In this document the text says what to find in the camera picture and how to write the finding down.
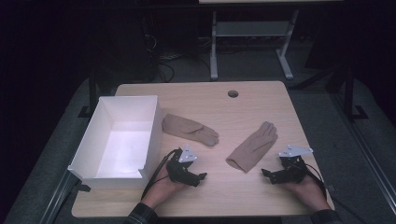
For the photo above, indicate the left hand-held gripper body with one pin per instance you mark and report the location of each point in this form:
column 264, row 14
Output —
column 179, row 171

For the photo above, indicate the white metal desk frame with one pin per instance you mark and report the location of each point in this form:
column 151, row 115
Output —
column 249, row 29

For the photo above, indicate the grey metal floor rail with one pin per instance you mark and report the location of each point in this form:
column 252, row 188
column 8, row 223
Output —
column 57, row 199
column 367, row 149

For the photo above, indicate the white box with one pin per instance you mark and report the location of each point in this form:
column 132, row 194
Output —
column 124, row 149

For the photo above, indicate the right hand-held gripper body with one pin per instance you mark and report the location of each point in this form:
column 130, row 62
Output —
column 292, row 171

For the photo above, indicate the beige glove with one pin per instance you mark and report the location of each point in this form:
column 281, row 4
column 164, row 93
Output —
column 253, row 146
column 186, row 129

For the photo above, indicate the person's right hand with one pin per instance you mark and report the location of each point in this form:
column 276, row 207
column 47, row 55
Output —
column 311, row 193

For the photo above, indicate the person's left hand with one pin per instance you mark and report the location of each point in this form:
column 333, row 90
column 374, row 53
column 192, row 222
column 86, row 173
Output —
column 162, row 189

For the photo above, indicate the black metal stand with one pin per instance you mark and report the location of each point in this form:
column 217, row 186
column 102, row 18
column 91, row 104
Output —
column 92, row 93
column 350, row 93

